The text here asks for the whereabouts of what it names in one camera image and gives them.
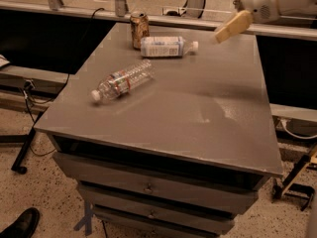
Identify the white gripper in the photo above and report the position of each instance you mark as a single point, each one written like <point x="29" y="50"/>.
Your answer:
<point x="261" y="4"/>

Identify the blue label plastic bottle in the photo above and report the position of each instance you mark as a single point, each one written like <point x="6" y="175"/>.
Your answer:
<point x="167" y="47"/>

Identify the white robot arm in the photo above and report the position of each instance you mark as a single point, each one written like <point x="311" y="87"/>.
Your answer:
<point x="288" y="7"/>

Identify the orange soda can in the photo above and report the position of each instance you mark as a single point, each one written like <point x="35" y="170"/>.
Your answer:
<point x="139" y="23"/>

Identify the clear red label bottle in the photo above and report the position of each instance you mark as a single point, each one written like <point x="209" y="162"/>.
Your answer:
<point x="123" y="81"/>

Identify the grey drawer cabinet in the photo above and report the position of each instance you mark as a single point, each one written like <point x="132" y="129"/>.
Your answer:
<point x="204" y="117"/>

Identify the black yellow stand base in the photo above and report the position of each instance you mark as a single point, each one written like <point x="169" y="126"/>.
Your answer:
<point x="290" y="188"/>

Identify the top grey drawer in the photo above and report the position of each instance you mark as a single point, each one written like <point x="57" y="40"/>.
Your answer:
<point x="204" y="194"/>

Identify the grey drawer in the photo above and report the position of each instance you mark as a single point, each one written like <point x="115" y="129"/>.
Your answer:
<point x="155" y="227"/>
<point x="156" y="209"/>
<point x="204" y="194"/>

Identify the middle grey drawer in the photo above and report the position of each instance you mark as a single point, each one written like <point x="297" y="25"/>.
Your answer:
<point x="156" y="209"/>

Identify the bottom grey drawer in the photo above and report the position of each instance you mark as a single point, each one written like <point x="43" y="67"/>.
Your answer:
<point x="155" y="227"/>

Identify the black stand leg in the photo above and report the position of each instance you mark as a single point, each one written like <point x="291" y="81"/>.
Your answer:
<point x="17" y="166"/>

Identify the black shoe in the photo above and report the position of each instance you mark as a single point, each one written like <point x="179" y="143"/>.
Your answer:
<point x="24" y="226"/>

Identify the metal window rail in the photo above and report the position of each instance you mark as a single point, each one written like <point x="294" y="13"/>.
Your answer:
<point x="199" y="14"/>

